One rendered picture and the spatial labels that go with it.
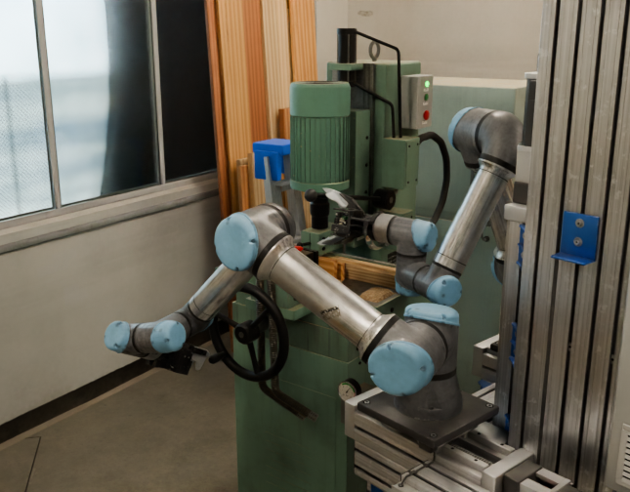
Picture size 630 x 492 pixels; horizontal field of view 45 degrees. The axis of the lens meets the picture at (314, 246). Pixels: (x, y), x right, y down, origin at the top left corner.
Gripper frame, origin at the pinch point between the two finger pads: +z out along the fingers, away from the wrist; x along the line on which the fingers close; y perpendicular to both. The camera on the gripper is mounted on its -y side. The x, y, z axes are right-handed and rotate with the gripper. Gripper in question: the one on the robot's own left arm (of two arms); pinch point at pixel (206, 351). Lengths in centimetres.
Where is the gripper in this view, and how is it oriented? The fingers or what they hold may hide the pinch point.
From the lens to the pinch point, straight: 216.6
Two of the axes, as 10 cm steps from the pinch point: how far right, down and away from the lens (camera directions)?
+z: 5.2, 2.9, 8.1
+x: 8.0, 1.6, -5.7
